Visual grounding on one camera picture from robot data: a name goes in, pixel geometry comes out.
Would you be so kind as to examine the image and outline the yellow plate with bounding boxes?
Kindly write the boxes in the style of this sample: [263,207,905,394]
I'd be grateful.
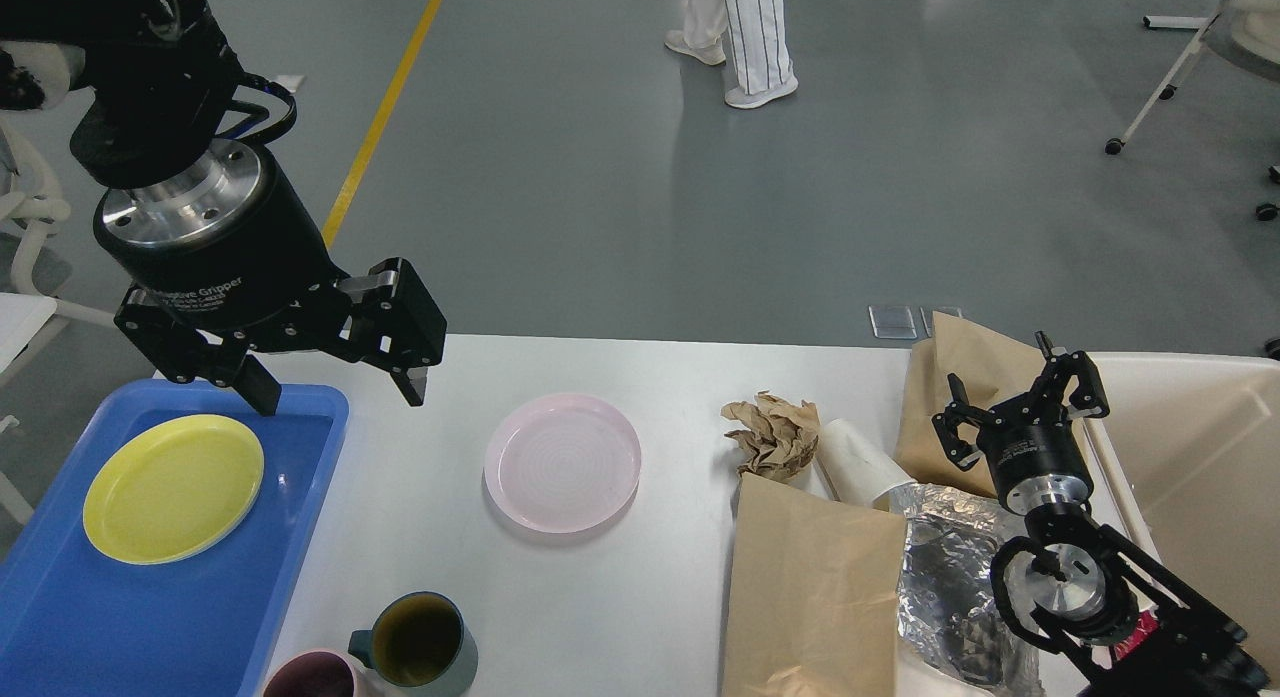
[81,414,265,567]

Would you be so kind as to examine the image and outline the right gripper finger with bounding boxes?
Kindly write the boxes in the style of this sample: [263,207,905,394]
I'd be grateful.
[931,373,1001,472]
[1020,331,1111,419]

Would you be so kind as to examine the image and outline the white paper cup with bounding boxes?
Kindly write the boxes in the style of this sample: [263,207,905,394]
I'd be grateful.
[815,419,915,506]

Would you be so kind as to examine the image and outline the crumpled aluminium foil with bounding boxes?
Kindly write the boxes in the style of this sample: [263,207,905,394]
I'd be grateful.
[886,482,1044,696]

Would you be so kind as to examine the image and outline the crumpled brown paper ball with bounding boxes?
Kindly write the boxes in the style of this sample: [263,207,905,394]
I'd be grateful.
[719,391,820,483]

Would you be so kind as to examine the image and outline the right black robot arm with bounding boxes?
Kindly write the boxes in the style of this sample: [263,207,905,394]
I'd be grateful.
[932,333,1268,696]

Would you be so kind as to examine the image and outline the person's white shoes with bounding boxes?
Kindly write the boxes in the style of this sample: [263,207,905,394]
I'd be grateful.
[664,0,799,110]

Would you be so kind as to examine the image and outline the clear floor plate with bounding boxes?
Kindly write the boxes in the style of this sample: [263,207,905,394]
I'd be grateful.
[868,304,965,341]

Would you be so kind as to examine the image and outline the blue plastic tray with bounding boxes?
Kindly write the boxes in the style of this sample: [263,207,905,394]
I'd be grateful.
[1,379,349,696]

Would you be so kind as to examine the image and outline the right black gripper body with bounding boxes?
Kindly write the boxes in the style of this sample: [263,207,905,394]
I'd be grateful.
[977,405,1094,515]

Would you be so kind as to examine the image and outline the rear brown paper bag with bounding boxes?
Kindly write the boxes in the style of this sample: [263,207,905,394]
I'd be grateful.
[893,315,1044,500]

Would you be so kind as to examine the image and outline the teal green mug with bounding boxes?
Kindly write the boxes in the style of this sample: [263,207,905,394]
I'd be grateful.
[347,591,479,696]

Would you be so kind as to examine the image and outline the front brown paper bag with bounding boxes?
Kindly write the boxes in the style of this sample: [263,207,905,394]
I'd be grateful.
[721,474,906,696]

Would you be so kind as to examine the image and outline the white side table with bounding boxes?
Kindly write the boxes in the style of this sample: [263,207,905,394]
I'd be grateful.
[0,293,58,526]

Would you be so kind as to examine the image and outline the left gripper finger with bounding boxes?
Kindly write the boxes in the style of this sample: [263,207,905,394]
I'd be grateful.
[244,257,448,408]
[114,290,282,416]

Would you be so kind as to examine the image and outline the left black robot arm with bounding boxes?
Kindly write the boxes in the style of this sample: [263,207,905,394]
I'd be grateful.
[3,0,447,414]

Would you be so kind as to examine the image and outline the brown paper bag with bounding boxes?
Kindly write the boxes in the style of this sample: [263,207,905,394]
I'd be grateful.
[721,474,906,696]
[893,315,1044,500]

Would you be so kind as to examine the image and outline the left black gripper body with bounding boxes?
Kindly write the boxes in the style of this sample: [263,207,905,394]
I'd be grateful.
[93,138,351,352]

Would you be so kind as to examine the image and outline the pink mug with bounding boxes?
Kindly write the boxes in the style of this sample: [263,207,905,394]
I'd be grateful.
[262,650,385,696]

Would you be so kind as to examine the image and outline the beige plastic bin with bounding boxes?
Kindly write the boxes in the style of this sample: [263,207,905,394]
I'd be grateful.
[1087,352,1279,678]

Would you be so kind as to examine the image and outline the pink plate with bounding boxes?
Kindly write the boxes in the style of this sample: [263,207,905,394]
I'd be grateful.
[483,393,643,536]

